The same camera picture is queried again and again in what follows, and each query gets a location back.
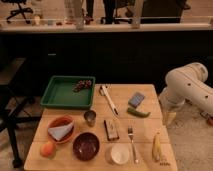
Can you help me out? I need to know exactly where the green plastic tray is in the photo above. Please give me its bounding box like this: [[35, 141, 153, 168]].
[[41, 76, 95, 110]]

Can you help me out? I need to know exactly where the purple grape bunch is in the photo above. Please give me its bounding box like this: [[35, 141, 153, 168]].
[[73, 80, 92, 92]]

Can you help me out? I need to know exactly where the silver fork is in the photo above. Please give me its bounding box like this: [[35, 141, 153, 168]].
[[127, 126, 139, 164]]

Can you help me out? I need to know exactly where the light blue cloth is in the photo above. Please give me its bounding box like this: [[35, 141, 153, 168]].
[[48, 122, 74, 141]]

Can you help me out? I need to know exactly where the orange peach fruit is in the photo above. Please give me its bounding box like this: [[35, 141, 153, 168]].
[[40, 141, 56, 157]]

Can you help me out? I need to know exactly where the black office chair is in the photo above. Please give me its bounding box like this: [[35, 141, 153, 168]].
[[0, 0, 33, 24]]

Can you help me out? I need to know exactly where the yellow banana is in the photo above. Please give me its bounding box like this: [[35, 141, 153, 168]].
[[152, 132, 161, 162]]

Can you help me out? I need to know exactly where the small metal cup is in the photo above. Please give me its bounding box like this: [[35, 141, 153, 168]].
[[84, 110, 96, 127]]

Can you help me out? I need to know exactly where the green chili pepper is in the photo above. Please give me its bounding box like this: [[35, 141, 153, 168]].
[[127, 107, 151, 118]]

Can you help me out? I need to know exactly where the blue sponge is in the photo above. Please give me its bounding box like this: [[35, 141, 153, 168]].
[[128, 92, 145, 108]]

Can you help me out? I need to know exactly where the brown chocolate bar block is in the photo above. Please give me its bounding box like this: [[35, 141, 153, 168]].
[[104, 119, 119, 141]]

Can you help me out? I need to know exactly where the orange bowl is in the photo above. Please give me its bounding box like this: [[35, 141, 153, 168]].
[[47, 116, 74, 144]]

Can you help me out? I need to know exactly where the purple bowl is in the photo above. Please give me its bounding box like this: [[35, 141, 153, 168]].
[[73, 132, 100, 161]]

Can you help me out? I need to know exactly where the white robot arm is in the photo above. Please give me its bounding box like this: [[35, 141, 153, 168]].
[[158, 62, 213, 125]]

